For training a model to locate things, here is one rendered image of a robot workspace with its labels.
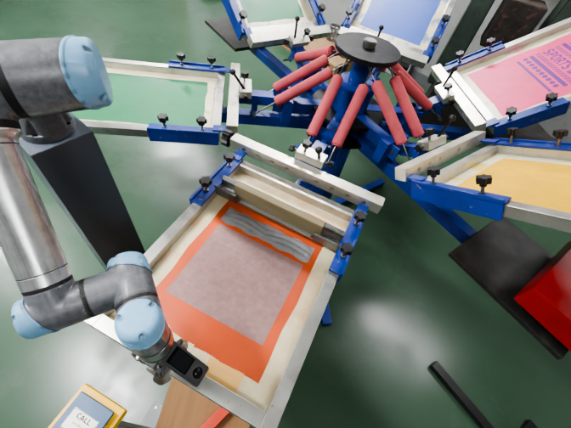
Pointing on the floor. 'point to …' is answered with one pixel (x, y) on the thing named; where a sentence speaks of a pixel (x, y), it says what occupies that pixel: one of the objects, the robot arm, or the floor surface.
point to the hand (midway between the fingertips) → (176, 368)
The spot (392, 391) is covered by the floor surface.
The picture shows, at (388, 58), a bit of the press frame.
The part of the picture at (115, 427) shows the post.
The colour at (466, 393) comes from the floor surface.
